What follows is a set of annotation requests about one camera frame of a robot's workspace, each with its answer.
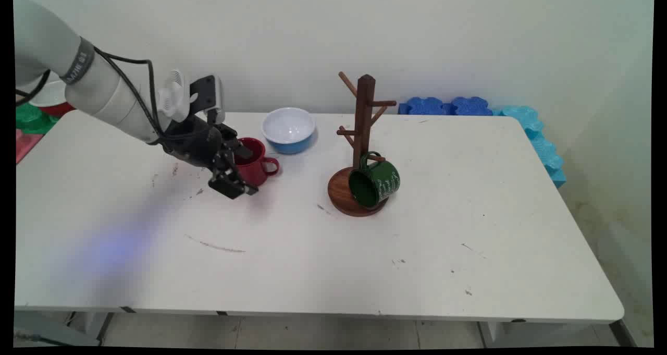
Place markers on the blue bowl white inside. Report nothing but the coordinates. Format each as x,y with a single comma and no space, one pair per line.
287,128

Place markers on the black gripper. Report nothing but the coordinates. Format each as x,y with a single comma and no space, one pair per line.
195,141

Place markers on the green foam tile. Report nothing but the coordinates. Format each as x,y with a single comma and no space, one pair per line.
32,121

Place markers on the grey table leg frame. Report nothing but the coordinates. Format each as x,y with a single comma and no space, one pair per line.
57,328
542,333

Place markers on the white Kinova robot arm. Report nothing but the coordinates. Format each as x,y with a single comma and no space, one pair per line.
104,92

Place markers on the white ribbed camera mount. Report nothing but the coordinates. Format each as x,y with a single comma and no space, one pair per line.
174,97

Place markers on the dark blue foam tile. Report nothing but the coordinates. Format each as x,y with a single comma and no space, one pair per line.
424,106
470,106

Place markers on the light blue foam tile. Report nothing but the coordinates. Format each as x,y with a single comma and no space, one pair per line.
542,146

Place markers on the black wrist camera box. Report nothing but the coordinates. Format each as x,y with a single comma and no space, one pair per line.
206,94

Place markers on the brown wooden mug tree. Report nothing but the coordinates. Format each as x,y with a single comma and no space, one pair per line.
365,115

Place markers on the red enamel mug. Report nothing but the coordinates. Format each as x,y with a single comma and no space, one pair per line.
256,175

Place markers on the green enamel mug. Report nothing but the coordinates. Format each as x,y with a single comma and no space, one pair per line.
384,183

